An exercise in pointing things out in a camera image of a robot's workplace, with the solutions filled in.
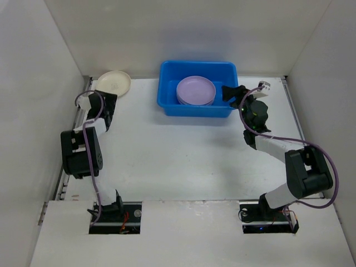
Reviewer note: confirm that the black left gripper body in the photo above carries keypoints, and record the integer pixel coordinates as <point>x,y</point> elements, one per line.
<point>110,100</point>

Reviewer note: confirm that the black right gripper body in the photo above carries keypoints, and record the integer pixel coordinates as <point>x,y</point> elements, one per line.
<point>238,94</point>

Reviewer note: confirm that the cream plate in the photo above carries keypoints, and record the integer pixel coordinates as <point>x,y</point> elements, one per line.
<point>114,82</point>

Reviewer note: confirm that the small purple plate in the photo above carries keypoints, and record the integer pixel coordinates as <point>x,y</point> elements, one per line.
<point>196,89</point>

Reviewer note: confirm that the blue plate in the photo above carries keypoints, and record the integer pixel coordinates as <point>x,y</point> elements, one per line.
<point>182,102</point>

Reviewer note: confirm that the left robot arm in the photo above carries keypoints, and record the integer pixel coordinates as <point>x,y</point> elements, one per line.
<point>81,152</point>

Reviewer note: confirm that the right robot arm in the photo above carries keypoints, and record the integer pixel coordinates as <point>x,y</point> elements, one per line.
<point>309,169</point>

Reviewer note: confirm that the blue plastic bin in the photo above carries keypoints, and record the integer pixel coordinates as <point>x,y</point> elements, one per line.
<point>172,72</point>

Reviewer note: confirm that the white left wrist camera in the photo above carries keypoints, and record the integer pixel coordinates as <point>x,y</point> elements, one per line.
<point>83,102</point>

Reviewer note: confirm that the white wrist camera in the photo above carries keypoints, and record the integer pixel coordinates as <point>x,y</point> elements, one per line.
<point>263,91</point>
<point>83,102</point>

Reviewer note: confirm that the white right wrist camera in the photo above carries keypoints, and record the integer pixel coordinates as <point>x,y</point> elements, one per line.
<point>263,91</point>

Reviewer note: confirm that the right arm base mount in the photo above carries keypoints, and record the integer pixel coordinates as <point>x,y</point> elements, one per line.
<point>282,220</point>

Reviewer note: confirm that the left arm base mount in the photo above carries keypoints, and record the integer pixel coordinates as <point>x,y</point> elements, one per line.
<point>119,220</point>

